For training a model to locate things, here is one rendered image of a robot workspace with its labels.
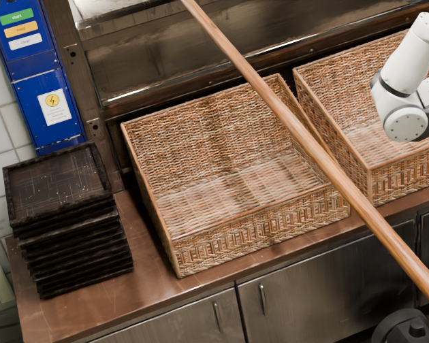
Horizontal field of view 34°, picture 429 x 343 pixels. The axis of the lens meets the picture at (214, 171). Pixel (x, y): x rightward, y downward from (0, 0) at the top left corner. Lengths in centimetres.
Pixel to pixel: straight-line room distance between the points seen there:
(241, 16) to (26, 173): 82
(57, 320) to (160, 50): 86
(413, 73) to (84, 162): 110
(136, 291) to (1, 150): 61
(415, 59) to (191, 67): 110
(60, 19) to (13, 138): 40
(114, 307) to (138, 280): 11
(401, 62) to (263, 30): 107
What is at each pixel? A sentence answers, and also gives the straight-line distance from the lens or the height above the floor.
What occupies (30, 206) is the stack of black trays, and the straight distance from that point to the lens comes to 200.
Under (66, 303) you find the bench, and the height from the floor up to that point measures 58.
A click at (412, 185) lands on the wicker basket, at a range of 224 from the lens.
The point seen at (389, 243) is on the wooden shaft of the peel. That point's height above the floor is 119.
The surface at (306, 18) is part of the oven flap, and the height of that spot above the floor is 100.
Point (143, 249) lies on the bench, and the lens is 219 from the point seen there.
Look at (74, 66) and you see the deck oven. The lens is 218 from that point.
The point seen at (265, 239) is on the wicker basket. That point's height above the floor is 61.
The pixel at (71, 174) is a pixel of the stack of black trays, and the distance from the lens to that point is 206.
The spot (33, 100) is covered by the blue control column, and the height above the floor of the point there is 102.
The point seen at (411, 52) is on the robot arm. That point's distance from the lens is 129.
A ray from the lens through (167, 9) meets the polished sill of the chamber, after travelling 218.
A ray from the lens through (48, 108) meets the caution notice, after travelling 219.
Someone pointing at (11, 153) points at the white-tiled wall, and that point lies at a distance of 229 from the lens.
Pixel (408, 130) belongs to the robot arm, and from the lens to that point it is 134.
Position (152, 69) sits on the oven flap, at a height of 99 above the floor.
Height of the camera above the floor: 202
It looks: 36 degrees down
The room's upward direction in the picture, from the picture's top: 11 degrees counter-clockwise
